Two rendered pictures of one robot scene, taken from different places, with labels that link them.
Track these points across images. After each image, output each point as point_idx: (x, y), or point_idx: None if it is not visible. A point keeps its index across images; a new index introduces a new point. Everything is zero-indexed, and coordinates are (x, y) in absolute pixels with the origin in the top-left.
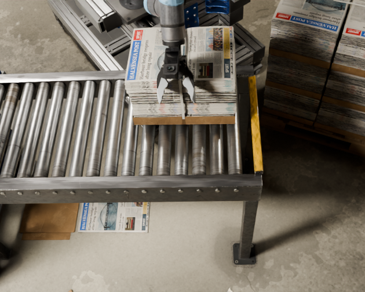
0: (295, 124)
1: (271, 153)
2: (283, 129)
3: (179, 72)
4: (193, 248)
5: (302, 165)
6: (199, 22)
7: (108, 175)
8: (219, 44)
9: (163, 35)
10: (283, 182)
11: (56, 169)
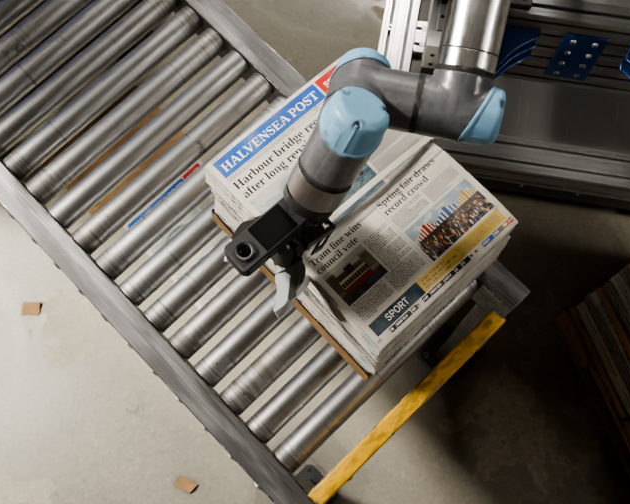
0: (599, 384)
1: (519, 383)
2: (580, 366)
3: (279, 257)
4: (248, 411)
5: (544, 454)
6: (592, 70)
7: (99, 266)
8: (443, 243)
9: (291, 173)
10: (484, 449)
11: (41, 179)
